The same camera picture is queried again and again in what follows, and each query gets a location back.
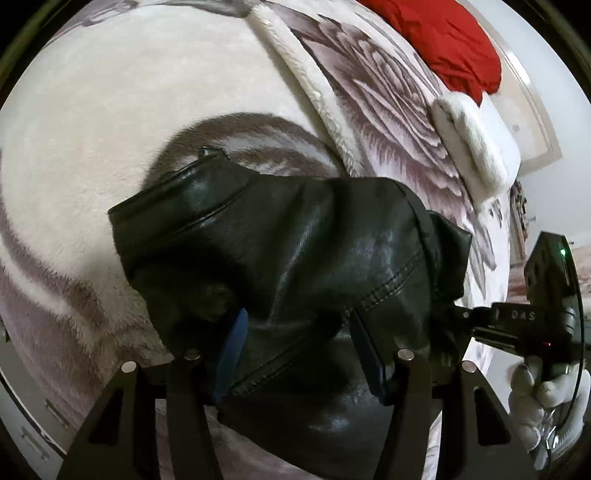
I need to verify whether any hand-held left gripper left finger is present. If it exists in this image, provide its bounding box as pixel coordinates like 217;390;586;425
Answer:
58;308;250;480

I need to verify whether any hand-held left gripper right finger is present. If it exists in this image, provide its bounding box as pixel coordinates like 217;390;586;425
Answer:
349;313;539;480

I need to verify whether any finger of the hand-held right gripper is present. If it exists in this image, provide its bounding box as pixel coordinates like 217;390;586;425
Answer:
436;302;478;352

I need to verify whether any black leather jacket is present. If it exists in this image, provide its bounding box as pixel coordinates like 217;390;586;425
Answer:
107;147;474;480

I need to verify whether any person's right hand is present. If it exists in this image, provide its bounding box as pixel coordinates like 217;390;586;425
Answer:
508;357;591;455

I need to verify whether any cluster of small cosmetics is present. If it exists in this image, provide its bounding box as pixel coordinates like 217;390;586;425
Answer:
510;180;532;259

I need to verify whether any white folded fluffy blanket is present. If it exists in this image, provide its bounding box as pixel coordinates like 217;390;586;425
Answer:
431;91;511;208

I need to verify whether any white pillow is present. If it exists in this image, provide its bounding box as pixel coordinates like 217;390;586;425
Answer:
480;92;522;178

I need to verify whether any beige bed headboard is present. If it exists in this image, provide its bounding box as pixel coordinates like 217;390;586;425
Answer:
496;44;563;176

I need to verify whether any white drawer unit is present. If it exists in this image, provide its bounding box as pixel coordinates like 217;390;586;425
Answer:
0;318;65;467

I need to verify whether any floral plush blanket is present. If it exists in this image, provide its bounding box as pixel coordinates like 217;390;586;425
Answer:
0;0;513;480

